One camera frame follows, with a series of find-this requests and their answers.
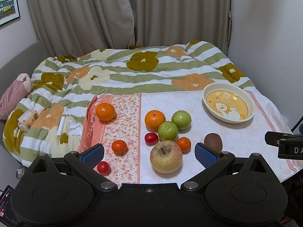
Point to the beige curtain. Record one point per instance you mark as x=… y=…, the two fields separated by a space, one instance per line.
x=77 y=27

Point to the red cherry tomato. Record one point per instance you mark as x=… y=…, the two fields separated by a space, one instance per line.
x=104 y=168
x=151 y=138

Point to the cream plate with bear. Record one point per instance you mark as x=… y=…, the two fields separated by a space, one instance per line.
x=228 y=103

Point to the white paper piece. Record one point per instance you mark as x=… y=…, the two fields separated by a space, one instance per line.
x=60 y=127

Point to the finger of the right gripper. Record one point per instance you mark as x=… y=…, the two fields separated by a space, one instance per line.
x=272 y=138

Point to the green apple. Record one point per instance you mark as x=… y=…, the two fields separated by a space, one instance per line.
x=168 y=131
x=182 y=119

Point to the framed wall picture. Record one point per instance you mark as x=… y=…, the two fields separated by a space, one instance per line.
x=9 y=11

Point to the green apple back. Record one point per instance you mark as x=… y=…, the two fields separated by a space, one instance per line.
x=182 y=119

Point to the small mandarin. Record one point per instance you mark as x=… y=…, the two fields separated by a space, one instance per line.
x=119 y=146
x=184 y=144

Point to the red cherry tomato front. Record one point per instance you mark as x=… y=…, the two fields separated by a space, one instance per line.
x=104 y=168

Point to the tissue pack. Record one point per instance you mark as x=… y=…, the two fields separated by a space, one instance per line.
x=26 y=120

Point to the large orange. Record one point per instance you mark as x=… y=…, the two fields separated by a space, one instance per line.
x=105 y=112
x=153 y=119

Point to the floral striped quilt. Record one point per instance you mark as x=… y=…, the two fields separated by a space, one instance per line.
x=65 y=86

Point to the pink plush toy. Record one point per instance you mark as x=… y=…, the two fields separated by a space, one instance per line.
x=18 y=90

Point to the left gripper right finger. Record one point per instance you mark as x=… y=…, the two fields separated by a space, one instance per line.
x=216 y=164

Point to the grey headboard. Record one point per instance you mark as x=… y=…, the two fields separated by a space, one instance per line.
x=25 y=62

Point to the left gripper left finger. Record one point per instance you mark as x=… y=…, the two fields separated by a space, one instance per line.
x=83 y=165

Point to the pink floral towel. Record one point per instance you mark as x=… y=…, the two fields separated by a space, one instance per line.
x=128 y=125

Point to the green apple front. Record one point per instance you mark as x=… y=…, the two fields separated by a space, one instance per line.
x=168 y=131

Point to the large yellow-red apple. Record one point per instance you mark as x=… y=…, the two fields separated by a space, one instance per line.
x=166 y=157

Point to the brown kiwi fruit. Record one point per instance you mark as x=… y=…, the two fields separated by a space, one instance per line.
x=214 y=141

